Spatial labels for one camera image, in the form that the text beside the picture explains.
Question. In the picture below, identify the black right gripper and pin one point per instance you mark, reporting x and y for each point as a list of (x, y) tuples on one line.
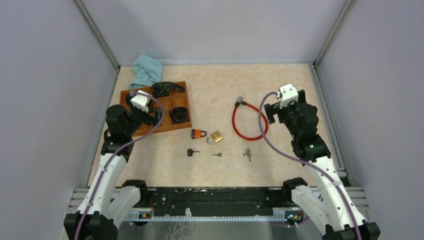
[(272, 109)]

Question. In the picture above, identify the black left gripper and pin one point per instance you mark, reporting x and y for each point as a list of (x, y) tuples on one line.
[(150, 120)]

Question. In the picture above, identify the orange black padlock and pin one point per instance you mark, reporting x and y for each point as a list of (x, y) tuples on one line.
[(197, 134)]

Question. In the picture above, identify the black head key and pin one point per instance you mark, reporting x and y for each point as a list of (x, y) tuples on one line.
[(191, 152)]

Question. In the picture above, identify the red cable lock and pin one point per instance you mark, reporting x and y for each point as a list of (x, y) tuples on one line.
[(239, 101)]

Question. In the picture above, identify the silver cable lock keys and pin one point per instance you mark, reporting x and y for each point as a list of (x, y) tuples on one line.
[(247, 154)]

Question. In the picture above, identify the brass padlock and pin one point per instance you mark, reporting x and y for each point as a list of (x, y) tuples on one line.
[(214, 138)]

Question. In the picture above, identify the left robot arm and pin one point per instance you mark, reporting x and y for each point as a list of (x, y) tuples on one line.
[(100, 215)]

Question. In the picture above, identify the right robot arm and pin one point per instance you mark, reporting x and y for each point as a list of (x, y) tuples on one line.
[(334, 213)]

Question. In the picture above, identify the dark patterned tie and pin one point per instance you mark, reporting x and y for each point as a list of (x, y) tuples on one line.
[(163, 89)]

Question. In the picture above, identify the wooden divided tray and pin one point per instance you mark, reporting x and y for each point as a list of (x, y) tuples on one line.
[(176, 99)]

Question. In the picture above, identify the rolled dark tie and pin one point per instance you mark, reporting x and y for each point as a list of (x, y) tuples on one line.
[(179, 115)]

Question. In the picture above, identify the light blue towel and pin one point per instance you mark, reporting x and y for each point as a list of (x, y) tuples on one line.
[(147, 71)]

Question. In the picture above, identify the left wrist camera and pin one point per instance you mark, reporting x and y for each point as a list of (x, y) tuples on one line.
[(141, 100)]

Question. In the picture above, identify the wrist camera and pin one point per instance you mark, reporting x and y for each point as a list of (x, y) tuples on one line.
[(286, 94), (141, 100)]

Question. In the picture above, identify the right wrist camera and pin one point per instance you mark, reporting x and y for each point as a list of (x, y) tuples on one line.
[(286, 94)]

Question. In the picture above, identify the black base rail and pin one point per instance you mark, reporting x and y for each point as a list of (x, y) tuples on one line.
[(168, 200)]

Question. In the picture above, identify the white slotted cable duct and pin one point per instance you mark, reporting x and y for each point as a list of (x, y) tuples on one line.
[(279, 215)]

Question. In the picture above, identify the aluminium frame post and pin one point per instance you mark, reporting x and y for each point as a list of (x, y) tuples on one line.
[(94, 29)]

